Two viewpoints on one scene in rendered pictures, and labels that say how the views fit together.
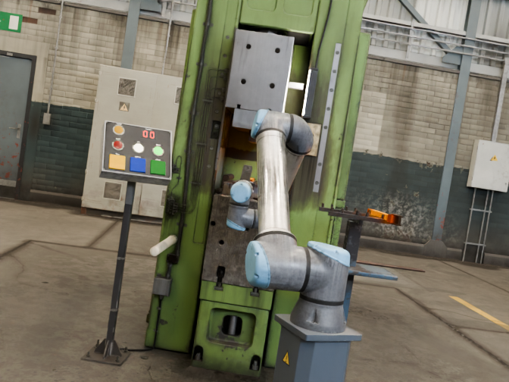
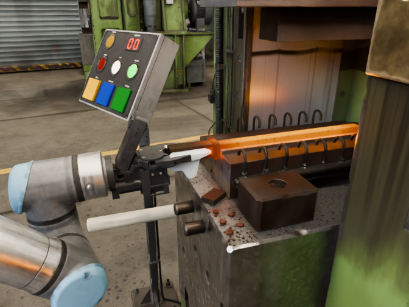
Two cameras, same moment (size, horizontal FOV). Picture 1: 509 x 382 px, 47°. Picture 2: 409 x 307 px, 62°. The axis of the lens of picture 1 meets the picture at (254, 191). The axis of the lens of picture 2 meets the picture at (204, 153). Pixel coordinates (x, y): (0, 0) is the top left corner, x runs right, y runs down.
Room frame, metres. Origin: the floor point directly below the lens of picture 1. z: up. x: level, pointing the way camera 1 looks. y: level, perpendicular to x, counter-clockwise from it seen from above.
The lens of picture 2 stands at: (2.75, -0.57, 1.27)
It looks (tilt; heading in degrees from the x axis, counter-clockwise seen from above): 23 degrees down; 69
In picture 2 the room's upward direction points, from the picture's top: straight up
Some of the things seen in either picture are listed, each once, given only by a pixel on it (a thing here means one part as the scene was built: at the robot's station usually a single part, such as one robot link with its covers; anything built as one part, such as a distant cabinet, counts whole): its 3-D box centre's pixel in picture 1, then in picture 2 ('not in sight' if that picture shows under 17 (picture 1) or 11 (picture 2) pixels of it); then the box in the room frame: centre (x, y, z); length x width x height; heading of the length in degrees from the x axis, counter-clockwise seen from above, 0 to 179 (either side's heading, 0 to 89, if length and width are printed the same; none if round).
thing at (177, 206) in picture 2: not in sight; (183, 208); (2.93, 0.03, 0.87); 0.04 x 0.03 x 0.03; 177
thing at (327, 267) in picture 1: (323, 270); not in sight; (1.95, -0.27, 0.79); 0.17 x 0.15 x 0.18; 103
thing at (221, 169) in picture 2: (245, 187); (296, 148); (3.22, 0.06, 0.96); 0.42 x 0.20 x 0.09; 177
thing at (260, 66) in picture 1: (269, 79); not in sight; (3.22, 0.01, 1.56); 0.42 x 0.39 x 0.40; 177
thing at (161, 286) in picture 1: (162, 286); not in sight; (3.14, 0.42, 0.36); 0.09 x 0.07 x 0.12; 87
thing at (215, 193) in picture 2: not in sight; (213, 196); (2.97, -0.02, 0.92); 0.04 x 0.03 x 0.01; 33
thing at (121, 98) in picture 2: (157, 167); (122, 100); (2.87, 0.49, 1.01); 0.07 x 0.05 x 0.07; 112
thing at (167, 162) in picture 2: not in sight; (168, 159); (2.90, 0.02, 0.99); 0.09 x 0.05 x 0.02; 174
